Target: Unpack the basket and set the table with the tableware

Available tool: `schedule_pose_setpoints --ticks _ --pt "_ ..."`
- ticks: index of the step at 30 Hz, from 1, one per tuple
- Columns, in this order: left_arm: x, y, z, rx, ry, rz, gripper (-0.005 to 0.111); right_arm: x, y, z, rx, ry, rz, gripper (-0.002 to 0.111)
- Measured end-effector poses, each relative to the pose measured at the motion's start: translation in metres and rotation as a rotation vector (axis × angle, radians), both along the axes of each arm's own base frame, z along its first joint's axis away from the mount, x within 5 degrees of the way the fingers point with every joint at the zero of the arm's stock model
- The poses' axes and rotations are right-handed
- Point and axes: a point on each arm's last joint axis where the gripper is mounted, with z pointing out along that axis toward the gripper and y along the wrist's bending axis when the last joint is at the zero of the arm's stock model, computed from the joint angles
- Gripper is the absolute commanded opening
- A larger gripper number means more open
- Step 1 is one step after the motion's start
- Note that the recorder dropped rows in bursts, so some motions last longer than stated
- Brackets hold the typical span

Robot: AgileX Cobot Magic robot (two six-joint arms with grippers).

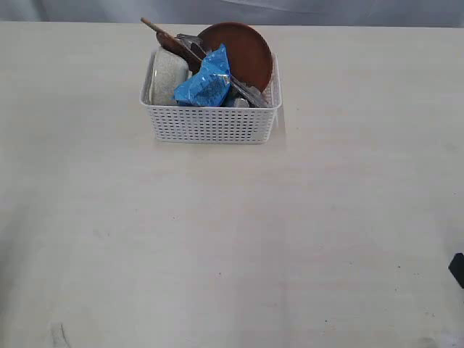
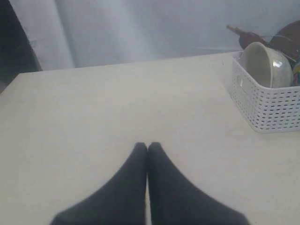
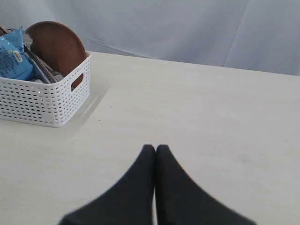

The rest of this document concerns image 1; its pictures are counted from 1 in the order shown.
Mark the white plastic woven basket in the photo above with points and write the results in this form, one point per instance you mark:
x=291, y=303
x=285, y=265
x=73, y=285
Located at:
x=214, y=125

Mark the steel table knife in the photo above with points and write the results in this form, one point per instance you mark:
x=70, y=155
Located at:
x=251, y=94

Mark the brown wooden spoon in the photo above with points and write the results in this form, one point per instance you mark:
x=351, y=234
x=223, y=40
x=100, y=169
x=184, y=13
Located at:
x=174, y=46

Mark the steel fork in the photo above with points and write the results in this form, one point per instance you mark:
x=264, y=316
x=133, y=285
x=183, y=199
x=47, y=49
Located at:
x=194, y=43

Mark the stainless steel cup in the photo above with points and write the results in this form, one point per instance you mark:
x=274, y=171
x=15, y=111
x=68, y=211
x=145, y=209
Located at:
x=236, y=102

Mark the brown round plate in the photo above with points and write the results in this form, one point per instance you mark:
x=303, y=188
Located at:
x=249, y=55

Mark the blue chips bag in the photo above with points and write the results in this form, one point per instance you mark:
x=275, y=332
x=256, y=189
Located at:
x=210, y=86

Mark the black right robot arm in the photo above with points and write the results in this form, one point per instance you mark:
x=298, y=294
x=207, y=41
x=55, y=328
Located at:
x=456, y=267

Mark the wooden chopstick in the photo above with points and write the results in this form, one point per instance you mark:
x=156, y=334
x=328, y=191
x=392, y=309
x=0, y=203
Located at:
x=151, y=25

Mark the pale green ceramic bowl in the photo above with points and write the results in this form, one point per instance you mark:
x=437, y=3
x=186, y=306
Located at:
x=168, y=72

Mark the grey backdrop curtain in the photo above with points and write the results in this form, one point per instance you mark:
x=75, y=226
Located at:
x=446, y=14

